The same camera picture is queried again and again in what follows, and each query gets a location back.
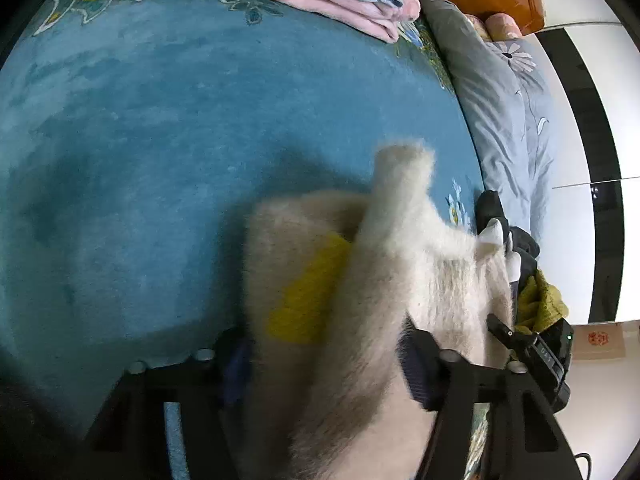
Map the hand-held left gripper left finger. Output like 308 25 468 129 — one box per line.
85 330 254 480

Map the beige wall sticker red print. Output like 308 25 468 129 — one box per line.
572 322 627 361

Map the grey flower print quilt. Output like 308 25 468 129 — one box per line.
420 0 559 242

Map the black and white cloth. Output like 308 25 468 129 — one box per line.
474 190 541 302

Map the blue embroidered floral blanket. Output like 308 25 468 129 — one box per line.
0 0 501 480

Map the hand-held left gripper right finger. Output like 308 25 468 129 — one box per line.
396 321 584 480

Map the pink folded garment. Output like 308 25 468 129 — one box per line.
150 0 422 44

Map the white wardrobe with black stripe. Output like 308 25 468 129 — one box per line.
520 0 640 327

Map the pink pillow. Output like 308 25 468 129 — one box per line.
467 12 527 42

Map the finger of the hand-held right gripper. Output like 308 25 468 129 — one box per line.
486 313 539 362

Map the fluffy white sweater yellow patch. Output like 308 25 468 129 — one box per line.
242 142 516 480

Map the olive knit cloth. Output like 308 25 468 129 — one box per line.
515 269 570 337

